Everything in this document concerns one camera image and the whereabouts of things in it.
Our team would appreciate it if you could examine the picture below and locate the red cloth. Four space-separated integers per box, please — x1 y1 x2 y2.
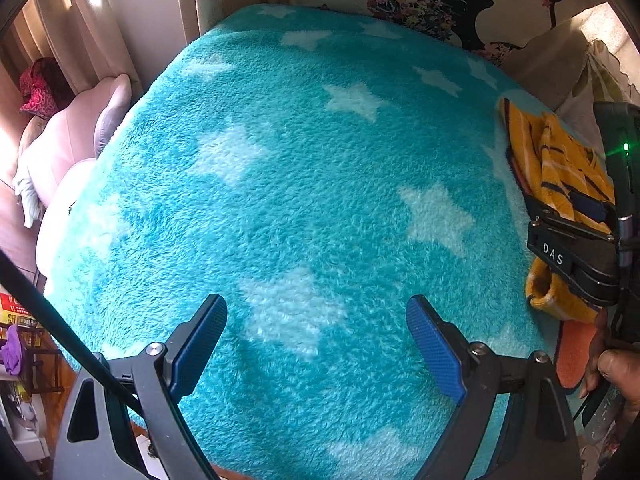
19 57 63 117

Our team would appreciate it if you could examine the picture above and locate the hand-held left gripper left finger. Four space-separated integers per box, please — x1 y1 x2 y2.
52 294 228 480

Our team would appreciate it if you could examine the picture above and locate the leaf printed cloth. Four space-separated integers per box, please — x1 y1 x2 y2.
565 40 636 161

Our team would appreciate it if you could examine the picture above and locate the wooden chair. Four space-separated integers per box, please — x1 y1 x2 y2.
0 321 67 397

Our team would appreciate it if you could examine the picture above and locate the pink sofa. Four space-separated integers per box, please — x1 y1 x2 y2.
0 72 133 291

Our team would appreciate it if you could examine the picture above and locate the beige curtain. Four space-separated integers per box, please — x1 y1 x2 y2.
10 0 136 98

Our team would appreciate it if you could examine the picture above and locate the yellow striped garment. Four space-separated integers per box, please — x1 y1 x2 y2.
500 97 618 323

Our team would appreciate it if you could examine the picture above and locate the white cloth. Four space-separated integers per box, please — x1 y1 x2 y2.
12 162 43 228

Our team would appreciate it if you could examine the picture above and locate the floral woman print pillow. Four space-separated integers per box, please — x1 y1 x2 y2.
290 0 608 68

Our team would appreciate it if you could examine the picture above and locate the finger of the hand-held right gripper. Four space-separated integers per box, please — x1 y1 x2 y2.
570 195 617 223
523 194 616 243

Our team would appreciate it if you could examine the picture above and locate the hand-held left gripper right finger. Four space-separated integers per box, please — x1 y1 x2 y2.
406 295 583 480

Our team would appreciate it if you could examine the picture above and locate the turquoise star blanket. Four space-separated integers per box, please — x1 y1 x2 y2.
42 4 591 480

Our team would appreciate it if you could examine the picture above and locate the black braided cable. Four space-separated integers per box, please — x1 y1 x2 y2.
0 247 201 480

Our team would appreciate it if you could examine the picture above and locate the red yellow box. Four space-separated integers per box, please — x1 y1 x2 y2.
0 290 40 332

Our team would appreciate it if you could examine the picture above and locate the purple cloth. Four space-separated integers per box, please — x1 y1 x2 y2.
0 325 27 377

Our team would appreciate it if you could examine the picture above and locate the orange cloth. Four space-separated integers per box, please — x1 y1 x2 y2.
554 317 601 392

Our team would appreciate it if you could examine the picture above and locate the beige pillow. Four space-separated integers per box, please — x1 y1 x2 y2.
502 19 592 113

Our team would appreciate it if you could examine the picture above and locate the person's right hand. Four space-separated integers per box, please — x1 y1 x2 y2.
579 309 640 400

